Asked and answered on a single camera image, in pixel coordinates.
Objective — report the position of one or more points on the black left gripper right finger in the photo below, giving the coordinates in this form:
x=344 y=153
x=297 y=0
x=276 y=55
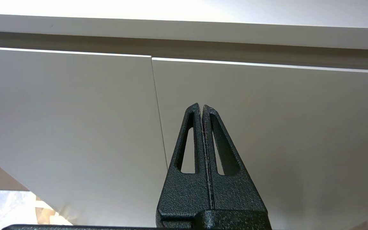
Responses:
x=235 y=195

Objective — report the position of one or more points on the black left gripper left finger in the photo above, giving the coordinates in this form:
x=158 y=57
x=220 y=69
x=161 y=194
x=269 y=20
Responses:
x=184 y=195

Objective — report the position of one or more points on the wide white cabinet door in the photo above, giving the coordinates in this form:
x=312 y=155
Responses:
x=299 y=143

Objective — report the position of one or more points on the narrow white cabinet door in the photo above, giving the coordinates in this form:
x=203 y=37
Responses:
x=75 y=111

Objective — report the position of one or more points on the white cabinet body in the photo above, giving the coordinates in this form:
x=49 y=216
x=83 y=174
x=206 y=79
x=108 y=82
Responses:
x=171 y=32

